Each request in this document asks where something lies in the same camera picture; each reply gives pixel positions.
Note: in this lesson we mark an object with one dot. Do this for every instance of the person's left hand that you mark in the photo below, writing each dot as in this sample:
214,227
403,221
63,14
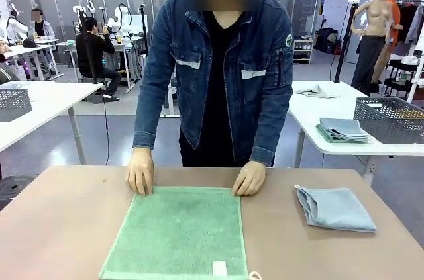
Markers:
251,179

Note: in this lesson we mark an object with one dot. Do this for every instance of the person's right hand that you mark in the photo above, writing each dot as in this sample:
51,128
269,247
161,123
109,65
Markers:
140,174

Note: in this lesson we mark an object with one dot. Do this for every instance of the green terry towel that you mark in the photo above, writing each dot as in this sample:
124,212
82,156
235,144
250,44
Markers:
179,233

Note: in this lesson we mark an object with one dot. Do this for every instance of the stack of towels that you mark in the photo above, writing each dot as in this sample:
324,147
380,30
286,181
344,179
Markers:
326,137

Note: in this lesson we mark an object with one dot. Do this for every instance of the light blue towel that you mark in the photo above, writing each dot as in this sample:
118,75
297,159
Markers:
344,126
338,210

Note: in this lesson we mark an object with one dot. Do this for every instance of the person's left forearm denim sleeve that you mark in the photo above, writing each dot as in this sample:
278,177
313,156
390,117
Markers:
270,134

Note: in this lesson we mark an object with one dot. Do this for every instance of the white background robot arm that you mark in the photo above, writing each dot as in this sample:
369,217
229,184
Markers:
121,18
16,26

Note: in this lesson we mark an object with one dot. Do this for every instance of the person's right forearm denim sleeve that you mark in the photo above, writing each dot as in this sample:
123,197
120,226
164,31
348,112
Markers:
145,118

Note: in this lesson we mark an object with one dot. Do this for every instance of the grey perforated plastic basket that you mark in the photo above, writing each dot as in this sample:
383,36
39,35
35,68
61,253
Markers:
15,104
381,124

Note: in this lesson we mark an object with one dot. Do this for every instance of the white table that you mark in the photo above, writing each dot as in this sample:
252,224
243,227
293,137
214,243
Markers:
49,98
308,111

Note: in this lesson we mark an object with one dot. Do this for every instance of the beige towel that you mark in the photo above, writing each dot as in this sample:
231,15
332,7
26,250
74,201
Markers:
318,92

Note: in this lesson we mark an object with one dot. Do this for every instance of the person in denim jacket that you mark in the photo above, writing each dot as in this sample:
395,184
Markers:
215,61

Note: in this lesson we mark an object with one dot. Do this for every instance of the grey workbench desk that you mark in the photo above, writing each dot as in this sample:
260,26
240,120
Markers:
127,49

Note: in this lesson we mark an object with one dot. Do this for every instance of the dark grey floor plate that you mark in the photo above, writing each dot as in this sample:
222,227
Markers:
13,190

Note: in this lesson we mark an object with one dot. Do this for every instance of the person in black clothes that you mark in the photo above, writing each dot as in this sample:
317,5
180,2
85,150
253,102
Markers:
89,51

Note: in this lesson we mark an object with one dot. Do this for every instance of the white shoe rack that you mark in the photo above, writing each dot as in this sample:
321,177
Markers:
303,49

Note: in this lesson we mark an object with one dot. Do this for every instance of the small green cloth bundle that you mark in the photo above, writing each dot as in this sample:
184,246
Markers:
70,41

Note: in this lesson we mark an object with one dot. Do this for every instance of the black bags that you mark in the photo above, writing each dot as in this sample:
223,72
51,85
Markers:
326,40

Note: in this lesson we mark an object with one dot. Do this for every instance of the black stand with white head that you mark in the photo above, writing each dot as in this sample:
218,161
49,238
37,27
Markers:
344,41

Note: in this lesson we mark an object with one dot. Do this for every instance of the dark olive garment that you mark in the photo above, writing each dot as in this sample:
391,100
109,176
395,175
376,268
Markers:
6,74

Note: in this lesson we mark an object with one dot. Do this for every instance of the white desk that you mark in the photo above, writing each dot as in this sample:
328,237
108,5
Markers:
23,50

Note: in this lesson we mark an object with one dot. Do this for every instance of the black cap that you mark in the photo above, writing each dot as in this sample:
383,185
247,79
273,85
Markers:
29,43

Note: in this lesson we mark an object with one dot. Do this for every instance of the person in grey jacket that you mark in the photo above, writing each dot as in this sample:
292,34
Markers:
44,30

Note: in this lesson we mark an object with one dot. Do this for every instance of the black shelf cart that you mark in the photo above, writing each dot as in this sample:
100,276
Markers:
397,67

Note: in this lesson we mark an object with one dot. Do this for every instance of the white hat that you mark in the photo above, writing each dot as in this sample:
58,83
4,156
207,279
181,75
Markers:
410,61

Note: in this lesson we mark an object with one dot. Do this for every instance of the bare mannequin with grey trousers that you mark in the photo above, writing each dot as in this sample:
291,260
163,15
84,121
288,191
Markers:
374,18

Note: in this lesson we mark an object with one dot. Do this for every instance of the mannequin with orange shirt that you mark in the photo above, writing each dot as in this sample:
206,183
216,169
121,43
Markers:
395,12

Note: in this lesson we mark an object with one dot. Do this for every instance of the dark clothes on rack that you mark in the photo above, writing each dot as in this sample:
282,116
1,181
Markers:
409,22

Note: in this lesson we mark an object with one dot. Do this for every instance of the black camera stand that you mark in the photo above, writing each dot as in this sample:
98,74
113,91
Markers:
143,28

